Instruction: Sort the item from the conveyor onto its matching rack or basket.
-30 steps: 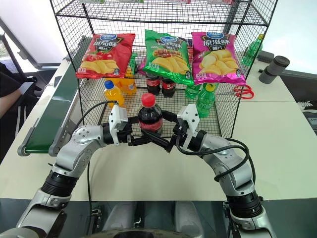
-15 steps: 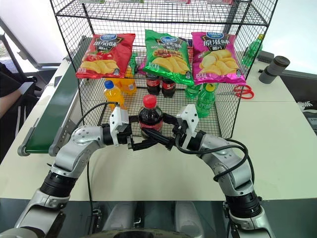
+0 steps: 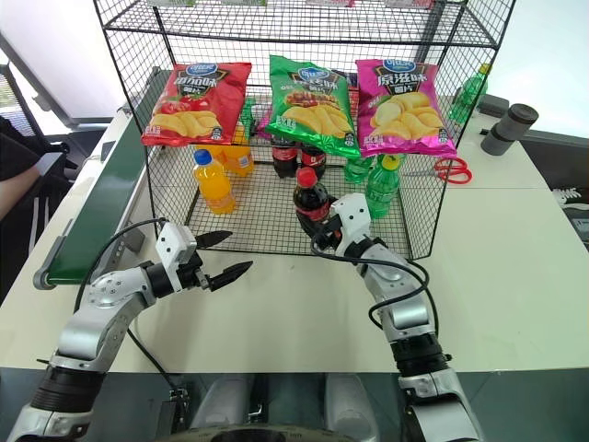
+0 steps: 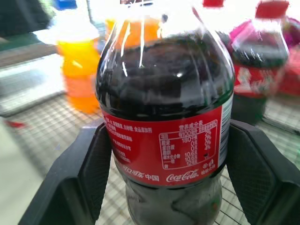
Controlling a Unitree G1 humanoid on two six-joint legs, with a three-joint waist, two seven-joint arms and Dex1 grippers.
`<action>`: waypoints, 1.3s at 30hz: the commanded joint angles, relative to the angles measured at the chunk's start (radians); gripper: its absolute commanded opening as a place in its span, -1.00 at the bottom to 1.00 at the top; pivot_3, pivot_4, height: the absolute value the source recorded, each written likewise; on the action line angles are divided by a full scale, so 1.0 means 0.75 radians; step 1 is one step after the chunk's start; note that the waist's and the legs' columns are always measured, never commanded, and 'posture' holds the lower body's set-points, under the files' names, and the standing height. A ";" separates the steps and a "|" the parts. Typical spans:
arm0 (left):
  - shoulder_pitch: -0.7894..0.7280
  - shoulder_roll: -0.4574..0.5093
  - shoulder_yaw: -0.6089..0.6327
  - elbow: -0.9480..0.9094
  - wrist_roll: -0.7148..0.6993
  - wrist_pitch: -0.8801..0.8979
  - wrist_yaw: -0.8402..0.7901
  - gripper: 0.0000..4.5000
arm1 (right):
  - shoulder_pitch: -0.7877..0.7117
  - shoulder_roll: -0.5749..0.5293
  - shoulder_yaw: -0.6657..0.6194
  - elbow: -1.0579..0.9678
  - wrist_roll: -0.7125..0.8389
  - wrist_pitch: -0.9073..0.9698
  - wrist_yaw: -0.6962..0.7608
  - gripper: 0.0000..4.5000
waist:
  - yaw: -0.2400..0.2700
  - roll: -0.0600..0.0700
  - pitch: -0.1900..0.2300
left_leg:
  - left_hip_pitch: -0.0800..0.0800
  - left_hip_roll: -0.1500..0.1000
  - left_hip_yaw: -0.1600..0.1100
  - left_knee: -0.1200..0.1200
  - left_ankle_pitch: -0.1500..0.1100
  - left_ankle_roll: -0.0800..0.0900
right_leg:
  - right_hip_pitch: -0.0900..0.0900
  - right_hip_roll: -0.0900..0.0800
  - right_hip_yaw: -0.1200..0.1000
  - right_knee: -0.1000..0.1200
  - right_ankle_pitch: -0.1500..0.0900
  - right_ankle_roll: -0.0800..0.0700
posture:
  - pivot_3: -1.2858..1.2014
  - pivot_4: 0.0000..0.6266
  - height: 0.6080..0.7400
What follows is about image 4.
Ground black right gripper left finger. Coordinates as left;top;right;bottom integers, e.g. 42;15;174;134
18;121;112;225

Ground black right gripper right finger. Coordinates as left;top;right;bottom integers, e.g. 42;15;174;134
225;119;300;225

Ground cola bottle with red label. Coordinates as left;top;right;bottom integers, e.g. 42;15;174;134
95;0;235;225
228;0;289;125

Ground orange soda bottle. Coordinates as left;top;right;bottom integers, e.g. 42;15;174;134
105;16;162;51
50;0;102;113

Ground pink snack bag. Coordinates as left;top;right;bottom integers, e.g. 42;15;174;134
229;15;300;97

